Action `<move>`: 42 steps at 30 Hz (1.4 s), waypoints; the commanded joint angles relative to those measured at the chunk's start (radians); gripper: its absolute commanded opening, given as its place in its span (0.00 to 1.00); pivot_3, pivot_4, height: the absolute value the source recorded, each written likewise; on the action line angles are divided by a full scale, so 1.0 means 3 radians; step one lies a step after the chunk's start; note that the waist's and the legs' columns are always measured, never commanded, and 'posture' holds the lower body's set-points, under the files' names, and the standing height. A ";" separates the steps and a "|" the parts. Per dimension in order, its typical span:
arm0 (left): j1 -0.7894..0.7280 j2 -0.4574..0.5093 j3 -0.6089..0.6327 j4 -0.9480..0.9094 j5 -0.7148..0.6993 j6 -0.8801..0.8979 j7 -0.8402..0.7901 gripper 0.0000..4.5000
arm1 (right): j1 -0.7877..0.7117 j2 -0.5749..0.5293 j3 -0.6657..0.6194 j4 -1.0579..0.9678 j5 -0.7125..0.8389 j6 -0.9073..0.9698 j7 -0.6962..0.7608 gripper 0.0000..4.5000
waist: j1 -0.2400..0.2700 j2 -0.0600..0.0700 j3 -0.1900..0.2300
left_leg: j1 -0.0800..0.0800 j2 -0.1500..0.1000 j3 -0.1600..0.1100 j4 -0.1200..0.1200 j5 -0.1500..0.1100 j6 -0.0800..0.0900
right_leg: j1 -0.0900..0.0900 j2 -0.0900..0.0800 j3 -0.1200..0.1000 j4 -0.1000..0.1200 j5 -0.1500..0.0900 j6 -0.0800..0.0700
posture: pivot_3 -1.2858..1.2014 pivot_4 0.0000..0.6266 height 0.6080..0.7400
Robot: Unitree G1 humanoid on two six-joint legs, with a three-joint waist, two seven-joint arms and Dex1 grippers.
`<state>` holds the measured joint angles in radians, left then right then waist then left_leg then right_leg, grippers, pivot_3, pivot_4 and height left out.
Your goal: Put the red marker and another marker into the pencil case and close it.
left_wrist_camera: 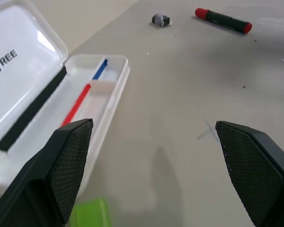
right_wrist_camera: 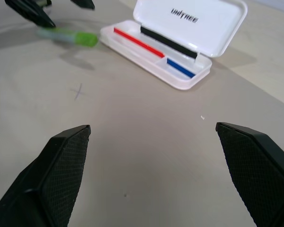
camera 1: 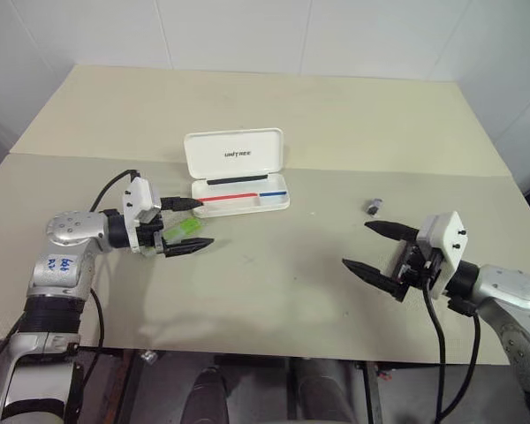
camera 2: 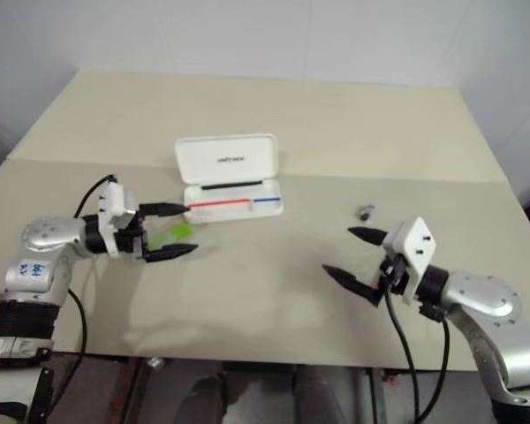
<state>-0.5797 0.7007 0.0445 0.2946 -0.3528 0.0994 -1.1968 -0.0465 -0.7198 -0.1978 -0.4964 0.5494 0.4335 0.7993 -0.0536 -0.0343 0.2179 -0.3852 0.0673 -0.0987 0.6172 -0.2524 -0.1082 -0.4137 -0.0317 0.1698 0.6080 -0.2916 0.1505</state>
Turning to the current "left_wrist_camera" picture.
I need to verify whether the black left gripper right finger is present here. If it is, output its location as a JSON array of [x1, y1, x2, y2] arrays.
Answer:
[[215, 120, 284, 227]]

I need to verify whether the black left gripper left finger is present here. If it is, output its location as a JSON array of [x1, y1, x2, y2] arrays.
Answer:
[[0, 118, 94, 227]]

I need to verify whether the green and white eraser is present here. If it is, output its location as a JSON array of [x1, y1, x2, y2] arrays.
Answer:
[[71, 198, 111, 227]]

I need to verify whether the white plastic pencil case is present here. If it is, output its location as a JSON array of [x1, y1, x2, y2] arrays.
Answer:
[[0, 0, 130, 197]]

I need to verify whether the black marker with red caps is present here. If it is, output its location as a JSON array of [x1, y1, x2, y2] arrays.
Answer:
[[195, 8, 253, 34]]

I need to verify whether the small black and white eraser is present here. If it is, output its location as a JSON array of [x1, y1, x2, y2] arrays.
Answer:
[[151, 13, 173, 26]]

